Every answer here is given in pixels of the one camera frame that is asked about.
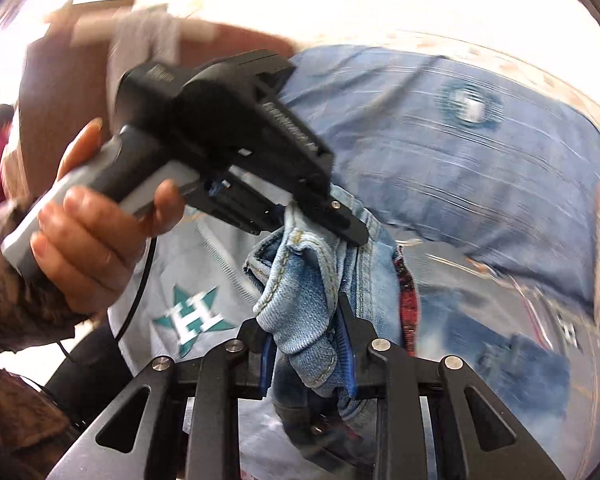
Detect grey star print bedsheet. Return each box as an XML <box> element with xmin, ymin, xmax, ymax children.
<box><xmin>107</xmin><ymin>205</ymin><xmax>600</xmax><ymax>480</ymax></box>

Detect dark object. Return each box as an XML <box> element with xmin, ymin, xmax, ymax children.
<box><xmin>44</xmin><ymin>324</ymin><xmax>133</xmax><ymax>423</ymax></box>

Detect black cable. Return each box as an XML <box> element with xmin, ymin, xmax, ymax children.
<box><xmin>55</xmin><ymin>237</ymin><xmax>157</xmax><ymax>361</ymax></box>

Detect grey hanging cloth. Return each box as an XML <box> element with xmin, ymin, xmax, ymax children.
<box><xmin>105</xmin><ymin>6</ymin><xmax>182</xmax><ymax>107</ymax></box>

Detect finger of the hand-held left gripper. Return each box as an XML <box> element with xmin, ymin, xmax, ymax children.
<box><xmin>200</xmin><ymin>170</ymin><xmax>287</xmax><ymax>235</ymax></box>
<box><xmin>300</xmin><ymin>194</ymin><xmax>370</xmax><ymax>247</ymax></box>

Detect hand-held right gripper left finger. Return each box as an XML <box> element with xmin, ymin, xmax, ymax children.
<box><xmin>47</xmin><ymin>317</ymin><xmax>277</xmax><ymax>480</ymax></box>

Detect faded blue denim pants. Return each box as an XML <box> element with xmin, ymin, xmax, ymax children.
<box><xmin>242</xmin><ymin>185</ymin><xmax>572</xmax><ymax>466</ymax></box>

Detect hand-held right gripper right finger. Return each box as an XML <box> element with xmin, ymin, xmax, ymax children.
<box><xmin>337</xmin><ymin>295</ymin><xmax>567</xmax><ymax>480</ymax></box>

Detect person's patterned brown garment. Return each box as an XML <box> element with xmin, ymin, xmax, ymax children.
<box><xmin>0</xmin><ymin>360</ymin><xmax>73</xmax><ymax>480</ymax></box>

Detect brown headboard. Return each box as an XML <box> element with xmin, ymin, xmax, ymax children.
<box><xmin>17</xmin><ymin>7</ymin><xmax>301</xmax><ymax>201</ymax></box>

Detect person's left hand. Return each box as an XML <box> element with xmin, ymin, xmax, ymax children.
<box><xmin>30</xmin><ymin>117</ymin><xmax>187</xmax><ymax>306</ymax></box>

